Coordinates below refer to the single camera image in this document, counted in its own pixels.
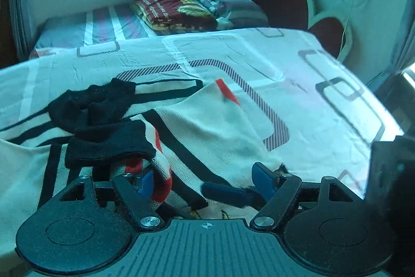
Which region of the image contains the dark furniture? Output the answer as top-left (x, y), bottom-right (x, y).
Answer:
top-left (372, 63), bottom-right (415, 143)

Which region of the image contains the striped pillow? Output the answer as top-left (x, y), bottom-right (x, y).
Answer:
top-left (189, 0), bottom-right (269, 30)

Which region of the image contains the teal curtain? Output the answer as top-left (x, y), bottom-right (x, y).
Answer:
top-left (366, 0), bottom-right (415, 87)

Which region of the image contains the dark brown wooden panel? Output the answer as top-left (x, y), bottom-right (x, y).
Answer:
top-left (0, 0), bottom-right (19, 68)

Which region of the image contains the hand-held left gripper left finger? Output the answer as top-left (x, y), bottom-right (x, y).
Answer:
top-left (39, 171), bottom-right (163, 230)

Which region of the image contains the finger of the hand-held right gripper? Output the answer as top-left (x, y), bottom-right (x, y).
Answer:
top-left (201, 182), bottom-right (261, 209)

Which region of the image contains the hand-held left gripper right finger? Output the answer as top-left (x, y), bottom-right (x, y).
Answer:
top-left (250, 162), bottom-right (364, 229)

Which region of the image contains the heart-shaped headboard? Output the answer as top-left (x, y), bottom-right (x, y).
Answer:
top-left (236, 0), bottom-right (355, 62)

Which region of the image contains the white patterned bed cover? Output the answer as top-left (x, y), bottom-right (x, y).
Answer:
top-left (0, 26), bottom-right (406, 200)

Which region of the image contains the dark red patterned pillow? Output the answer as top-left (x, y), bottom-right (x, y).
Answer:
top-left (130, 0), bottom-right (219, 33)

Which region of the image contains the striped bed sheet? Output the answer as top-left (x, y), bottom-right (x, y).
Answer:
top-left (29, 2), bottom-right (163, 59)

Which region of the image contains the striped knit sweater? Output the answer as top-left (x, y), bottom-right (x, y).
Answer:
top-left (0, 78), bottom-right (286, 265)

